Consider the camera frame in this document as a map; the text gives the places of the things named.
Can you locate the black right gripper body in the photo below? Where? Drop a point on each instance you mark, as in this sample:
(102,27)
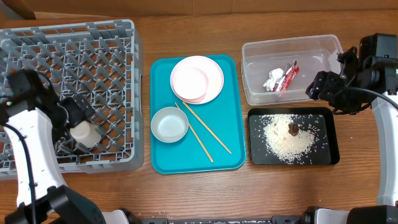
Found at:
(328,88)

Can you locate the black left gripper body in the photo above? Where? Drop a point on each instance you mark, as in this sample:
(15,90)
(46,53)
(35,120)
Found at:
(72,112)

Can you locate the white plastic cup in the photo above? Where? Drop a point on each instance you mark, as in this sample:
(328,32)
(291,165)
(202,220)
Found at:
(86,134)

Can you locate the red snack wrapper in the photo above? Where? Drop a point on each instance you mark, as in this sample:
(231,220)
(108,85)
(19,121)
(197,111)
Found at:
(288,75)

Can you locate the rice and food scraps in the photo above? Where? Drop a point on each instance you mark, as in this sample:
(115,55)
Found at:
(289,139)

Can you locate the pink bowl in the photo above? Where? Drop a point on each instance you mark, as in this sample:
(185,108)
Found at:
(189,83)

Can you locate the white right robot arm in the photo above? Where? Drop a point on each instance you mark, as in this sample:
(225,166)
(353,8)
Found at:
(368,79)

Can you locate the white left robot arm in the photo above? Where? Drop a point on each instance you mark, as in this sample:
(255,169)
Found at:
(35,118)

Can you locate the clear plastic waste bin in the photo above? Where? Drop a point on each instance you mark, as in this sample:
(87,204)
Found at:
(311,53)

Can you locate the grey plastic dishwasher rack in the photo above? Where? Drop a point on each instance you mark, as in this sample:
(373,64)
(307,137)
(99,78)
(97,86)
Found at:
(100,61)

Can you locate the black rectangular tray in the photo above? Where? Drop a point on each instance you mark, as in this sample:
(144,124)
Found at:
(330,125)

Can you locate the grey shallow bowl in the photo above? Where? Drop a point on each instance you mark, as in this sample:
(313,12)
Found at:
(169,124)

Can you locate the large white round plate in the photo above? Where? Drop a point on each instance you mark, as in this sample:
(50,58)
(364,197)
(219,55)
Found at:
(212,70)

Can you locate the teal plastic serving tray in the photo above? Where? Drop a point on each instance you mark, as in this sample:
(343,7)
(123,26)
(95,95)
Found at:
(223,116)

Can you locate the left wooden chopstick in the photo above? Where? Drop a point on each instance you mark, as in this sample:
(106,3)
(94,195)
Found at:
(200,142)

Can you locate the wooden chopstick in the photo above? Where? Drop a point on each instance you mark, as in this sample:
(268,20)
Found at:
(200,142)
(206,127)

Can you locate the right wooden chopstick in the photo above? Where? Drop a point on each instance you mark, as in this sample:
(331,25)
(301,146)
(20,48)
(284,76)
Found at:
(206,127)

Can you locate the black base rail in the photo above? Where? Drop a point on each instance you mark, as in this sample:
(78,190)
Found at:
(233,220)

